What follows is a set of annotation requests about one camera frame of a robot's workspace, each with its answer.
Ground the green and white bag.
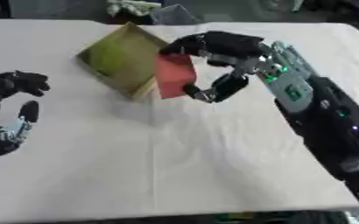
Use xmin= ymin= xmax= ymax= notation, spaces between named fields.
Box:
xmin=104 ymin=0 xmax=163 ymax=18

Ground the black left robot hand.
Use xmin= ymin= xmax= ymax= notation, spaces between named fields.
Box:
xmin=0 ymin=70 xmax=53 ymax=162

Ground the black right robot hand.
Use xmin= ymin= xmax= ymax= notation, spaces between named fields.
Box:
xmin=158 ymin=30 xmax=273 ymax=104

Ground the grey bag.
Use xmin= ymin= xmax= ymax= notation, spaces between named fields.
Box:
xmin=150 ymin=3 xmax=200 ymax=26

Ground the cardboard box with green inside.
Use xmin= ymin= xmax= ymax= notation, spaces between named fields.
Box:
xmin=75 ymin=21 xmax=171 ymax=101

